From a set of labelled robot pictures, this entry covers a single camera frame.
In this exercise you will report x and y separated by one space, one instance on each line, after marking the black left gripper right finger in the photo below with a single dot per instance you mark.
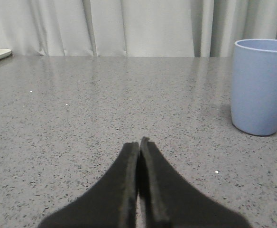
169 201

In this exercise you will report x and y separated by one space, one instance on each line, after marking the grey curtain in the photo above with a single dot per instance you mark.
133 28

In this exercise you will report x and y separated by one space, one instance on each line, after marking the blue plastic cup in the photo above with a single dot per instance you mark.
254 86

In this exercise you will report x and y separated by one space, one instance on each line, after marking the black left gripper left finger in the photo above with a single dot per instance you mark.
109 203

